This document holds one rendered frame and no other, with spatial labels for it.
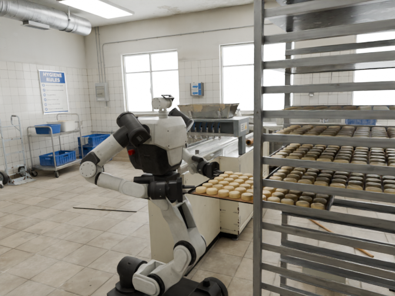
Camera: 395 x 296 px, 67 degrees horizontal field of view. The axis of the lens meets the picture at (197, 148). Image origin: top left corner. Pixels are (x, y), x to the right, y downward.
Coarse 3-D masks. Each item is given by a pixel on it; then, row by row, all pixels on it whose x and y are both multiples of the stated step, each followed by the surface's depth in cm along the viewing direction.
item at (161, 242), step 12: (192, 180) 228; (204, 180) 248; (192, 204) 230; (204, 204) 250; (216, 204) 276; (156, 216) 232; (204, 216) 251; (216, 216) 278; (156, 228) 234; (168, 228) 229; (204, 228) 253; (216, 228) 279; (156, 240) 236; (168, 240) 231; (216, 240) 289; (156, 252) 238; (168, 252) 233
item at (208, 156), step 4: (236, 140) 326; (228, 144) 301; (220, 148) 282; (212, 152) 264; (216, 152) 273; (220, 152) 282; (204, 156) 248; (208, 156) 256; (212, 156) 264; (216, 156) 273; (208, 160) 256; (184, 164) 219; (188, 164) 222; (180, 168) 212; (184, 168) 217; (180, 172) 212; (184, 172) 217
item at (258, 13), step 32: (256, 0) 104; (256, 32) 106; (256, 64) 108; (256, 96) 110; (256, 128) 112; (256, 160) 114; (256, 192) 116; (256, 224) 118; (256, 256) 121; (256, 288) 123
